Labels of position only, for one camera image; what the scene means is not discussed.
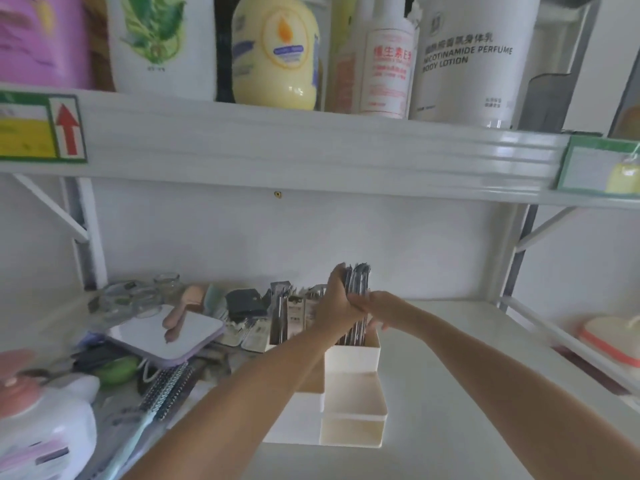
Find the green-framed white shelf tag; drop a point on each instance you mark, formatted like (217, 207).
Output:
(587, 167)

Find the white tiered organizer box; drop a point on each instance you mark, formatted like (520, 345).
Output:
(352, 394)

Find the white shelf upright post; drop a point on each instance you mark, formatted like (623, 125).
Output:
(517, 254)
(87, 234)

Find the person's right fingers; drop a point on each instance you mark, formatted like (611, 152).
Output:
(379, 322)

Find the yellow-orange tall bottle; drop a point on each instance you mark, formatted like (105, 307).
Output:
(342, 59)

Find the person's left fingers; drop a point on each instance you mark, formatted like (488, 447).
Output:
(345, 279)

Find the white metal shelf board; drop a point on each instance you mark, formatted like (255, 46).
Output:
(310, 144)

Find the small clear glass jar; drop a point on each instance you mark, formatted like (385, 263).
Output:
(167, 284)

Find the person's left forearm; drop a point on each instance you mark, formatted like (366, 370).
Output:
(235, 409)

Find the clear plastic packet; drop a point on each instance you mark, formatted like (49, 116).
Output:
(125, 294)

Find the purple bottle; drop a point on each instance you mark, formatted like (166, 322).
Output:
(40, 39)

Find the teal hairbrush with black bristles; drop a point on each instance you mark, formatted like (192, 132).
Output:
(150, 409)

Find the green oval case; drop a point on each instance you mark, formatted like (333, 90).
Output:
(117, 369)

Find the white shelf bracket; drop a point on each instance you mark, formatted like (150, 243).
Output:
(545, 229)
(52, 209)

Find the row of brown-label tool packets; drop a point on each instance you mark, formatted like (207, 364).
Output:
(295, 309)

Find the bundle of dark grey packets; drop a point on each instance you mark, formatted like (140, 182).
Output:
(360, 279)

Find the black pouch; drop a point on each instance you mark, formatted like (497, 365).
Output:
(245, 302)

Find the yellow lotion bottle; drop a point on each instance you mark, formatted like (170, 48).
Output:
(275, 54)

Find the white pump bottle red label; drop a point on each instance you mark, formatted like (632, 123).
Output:
(387, 69)

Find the white mirror with purple rim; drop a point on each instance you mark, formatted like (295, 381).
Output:
(165, 334)

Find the person's right forearm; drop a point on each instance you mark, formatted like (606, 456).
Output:
(505, 374)

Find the large white body lotion bottle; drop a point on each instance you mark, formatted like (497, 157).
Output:
(470, 59)

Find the person's left hand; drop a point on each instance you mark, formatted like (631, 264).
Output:
(336, 300)

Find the white and orange sponge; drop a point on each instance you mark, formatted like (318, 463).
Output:
(612, 339)

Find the white bottle with leaf print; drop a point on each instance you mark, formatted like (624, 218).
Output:
(160, 44)

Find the person's right hand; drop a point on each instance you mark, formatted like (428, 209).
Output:
(382, 307)

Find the green-framed tag with red arrow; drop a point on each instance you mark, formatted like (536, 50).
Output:
(42, 127)

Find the white bottle with pink cap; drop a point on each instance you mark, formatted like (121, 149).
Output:
(42, 419)

